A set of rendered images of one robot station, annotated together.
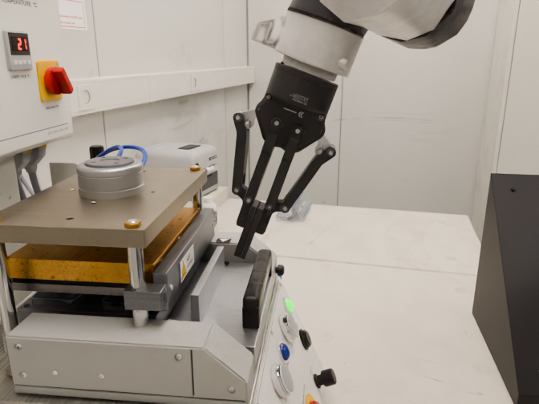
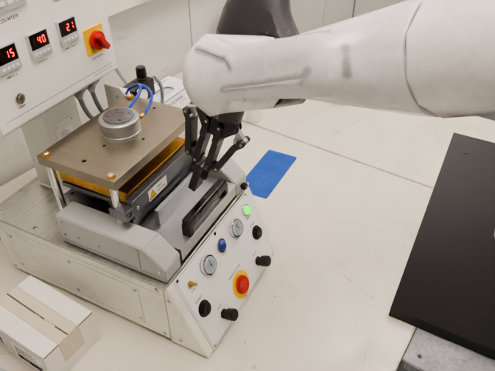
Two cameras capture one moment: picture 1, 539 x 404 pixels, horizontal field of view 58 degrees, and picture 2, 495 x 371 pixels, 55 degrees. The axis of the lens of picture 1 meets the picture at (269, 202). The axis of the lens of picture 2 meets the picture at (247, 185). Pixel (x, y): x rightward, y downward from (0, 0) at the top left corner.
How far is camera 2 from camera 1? 47 cm
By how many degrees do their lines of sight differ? 28
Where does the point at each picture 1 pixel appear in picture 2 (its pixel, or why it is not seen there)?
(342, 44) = not seen: hidden behind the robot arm
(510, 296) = (418, 240)
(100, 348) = (96, 234)
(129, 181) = (126, 133)
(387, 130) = not seen: outside the picture
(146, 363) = (118, 247)
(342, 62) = not seen: hidden behind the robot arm
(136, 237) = (110, 185)
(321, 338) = (289, 226)
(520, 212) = (461, 173)
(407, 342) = (349, 244)
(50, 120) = (96, 66)
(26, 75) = (74, 44)
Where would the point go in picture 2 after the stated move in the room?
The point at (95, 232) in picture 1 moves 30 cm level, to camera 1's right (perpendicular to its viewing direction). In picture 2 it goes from (91, 177) to (253, 216)
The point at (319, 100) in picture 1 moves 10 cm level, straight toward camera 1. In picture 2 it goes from (227, 116) to (194, 148)
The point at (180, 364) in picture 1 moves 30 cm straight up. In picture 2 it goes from (133, 253) to (102, 106)
